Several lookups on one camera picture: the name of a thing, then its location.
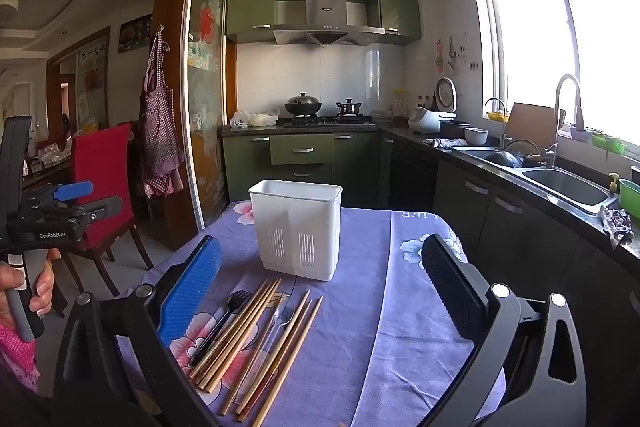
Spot checked apron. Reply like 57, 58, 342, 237
139, 27, 185, 198

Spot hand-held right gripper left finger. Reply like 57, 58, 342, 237
52, 234, 223, 427

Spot pale wall scroll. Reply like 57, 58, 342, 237
75, 38, 110, 128

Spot black inner pot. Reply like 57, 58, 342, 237
439, 119, 471, 140

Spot purple floral tablecloth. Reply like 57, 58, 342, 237
135, 201, 506, 427

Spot green wall cabinets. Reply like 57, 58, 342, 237
225, 0, 423, 46

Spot black plastic fork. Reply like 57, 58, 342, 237
189, 289, 252, 365

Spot stainless double sink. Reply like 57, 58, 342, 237
452, 146, 613, 215

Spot dark pan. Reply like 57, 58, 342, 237
482, 139, 543, 168

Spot kitchen window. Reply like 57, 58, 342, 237
482, 0, 640, 148

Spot steel range hood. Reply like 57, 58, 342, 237
272, 0, 386, 48

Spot wall-hung kitchen tools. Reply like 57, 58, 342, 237
434, 36, 478, 74

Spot green box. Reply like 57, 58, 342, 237
591, 131, 628, 155

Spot black kitchen countertop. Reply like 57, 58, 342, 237
221, 117, 640, 268

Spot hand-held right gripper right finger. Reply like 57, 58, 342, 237
421, 233, 588, 427

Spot gas stove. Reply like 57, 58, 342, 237
282, 114, 377, 128

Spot white plastic bags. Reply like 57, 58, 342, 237
229, 108, 281, 128

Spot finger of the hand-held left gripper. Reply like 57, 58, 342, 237
60, 197, 123, 223
37, 181, 93, 208

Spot black wok with lid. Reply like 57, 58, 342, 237
284, 93, 323, 118

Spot tall steel faucet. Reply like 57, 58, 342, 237
545, 74, 586, 168

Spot green plastic basin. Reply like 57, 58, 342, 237
618, 179, 640, 220

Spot white rice cooker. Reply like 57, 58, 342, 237
408, 77, 457, 134

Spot dark wall poster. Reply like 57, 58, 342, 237
118, 14, 153, 54

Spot sliding glass door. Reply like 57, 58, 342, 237
182, 0, 231, 228

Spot white plastic utensil holder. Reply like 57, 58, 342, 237
248, 179, 344, 282

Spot red covered wooden chair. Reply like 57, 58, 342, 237
60, 123, 156, 298

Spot person's left forearm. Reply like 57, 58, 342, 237
0, 322, 41, 395

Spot pile of wooden chopsticks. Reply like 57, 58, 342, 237
189, 278, 324, 425

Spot crumpled rag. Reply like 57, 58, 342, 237
600, 206, 635, 250

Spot clear plastic spoon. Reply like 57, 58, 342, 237
250, 304, 296, 388

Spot small steel faucet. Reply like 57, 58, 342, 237
484, 98, 511, 150

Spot person's left hand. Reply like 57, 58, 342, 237
0, 249, 61, 315

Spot brown cutting board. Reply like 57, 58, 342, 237
507, 103, 566, 145

